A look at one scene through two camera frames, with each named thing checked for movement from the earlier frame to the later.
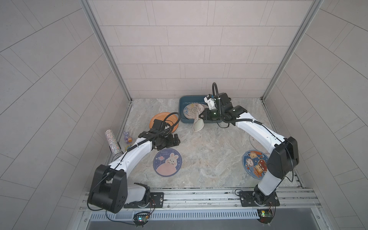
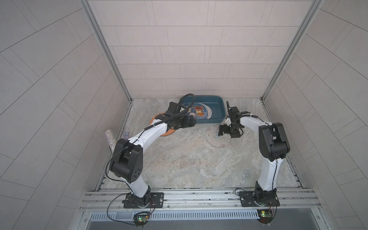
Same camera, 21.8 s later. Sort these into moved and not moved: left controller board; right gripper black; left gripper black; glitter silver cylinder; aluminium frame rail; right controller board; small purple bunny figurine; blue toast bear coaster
Moved: right gripper black; blue toast bear coaster; left gripper black
Not moved: aluminium frame rail; small purple bunny figurine; right controller board; left controller board; glitter silver cylinder
